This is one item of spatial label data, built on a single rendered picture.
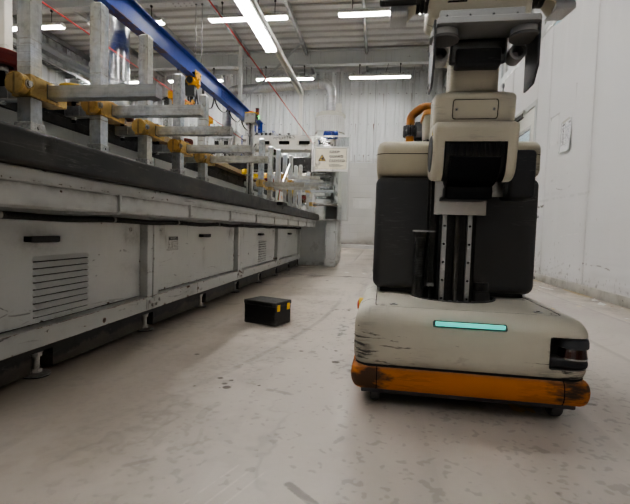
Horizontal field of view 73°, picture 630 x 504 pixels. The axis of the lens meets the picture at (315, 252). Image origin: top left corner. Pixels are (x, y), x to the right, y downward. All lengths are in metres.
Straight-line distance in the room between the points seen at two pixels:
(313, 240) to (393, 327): 4.74
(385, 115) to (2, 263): 11.52
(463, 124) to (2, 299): 1.39
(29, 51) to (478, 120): 1.13
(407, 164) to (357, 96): 11.11
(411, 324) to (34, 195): 1.01
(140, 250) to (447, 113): 1.42
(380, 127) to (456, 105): 11.07
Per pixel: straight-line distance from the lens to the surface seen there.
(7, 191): 1.19
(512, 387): 1.29
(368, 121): 12.43
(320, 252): 5.88
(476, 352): 1.24
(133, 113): 1.42
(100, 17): 1.51
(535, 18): 1.30
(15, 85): 1.22
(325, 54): 11.74
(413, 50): 11.69
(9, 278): 1.52
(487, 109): 1.33
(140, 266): 2.08
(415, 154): 1.53
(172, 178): 1.73
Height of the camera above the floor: 0.49
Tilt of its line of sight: 3 degrees down
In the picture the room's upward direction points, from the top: 2 degrees clockwise
